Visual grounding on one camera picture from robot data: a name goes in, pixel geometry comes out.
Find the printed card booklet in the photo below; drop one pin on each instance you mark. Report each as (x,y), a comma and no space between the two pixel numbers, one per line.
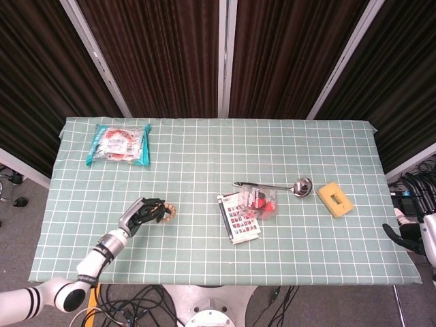
(242,226)

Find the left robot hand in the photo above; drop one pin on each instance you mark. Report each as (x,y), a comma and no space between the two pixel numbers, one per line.
(144,213)

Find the yellow sponge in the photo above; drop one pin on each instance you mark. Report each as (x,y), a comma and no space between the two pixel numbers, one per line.
(334,199)

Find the steel ladle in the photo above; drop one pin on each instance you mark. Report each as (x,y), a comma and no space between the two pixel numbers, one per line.
(301,187)

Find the grey aluminium frame post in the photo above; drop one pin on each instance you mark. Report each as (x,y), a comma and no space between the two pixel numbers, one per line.
(344,58)
(98,58)
(226,58)

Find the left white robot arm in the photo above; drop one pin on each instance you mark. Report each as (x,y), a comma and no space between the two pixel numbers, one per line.
(68,279)

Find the yellow floor tape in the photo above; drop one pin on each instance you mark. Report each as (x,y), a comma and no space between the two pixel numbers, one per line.
(92,306)

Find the teal snack bag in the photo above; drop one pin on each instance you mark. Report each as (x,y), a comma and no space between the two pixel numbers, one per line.
(119,144)

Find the black electronics box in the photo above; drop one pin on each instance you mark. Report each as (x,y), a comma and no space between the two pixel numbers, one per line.
(403,201)

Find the green checked tablecloth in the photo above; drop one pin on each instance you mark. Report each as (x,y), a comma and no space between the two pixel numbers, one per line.
(218,153)

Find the clear red snack packet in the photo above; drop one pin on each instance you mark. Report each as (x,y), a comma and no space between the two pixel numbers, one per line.
(259,202)

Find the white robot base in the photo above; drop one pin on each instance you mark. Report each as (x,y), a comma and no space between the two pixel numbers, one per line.
(211,306)

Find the black caster wheel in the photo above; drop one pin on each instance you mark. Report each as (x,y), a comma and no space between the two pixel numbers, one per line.
(20,201)

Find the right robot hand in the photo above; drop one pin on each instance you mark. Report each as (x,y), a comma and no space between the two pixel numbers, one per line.
(417,218)

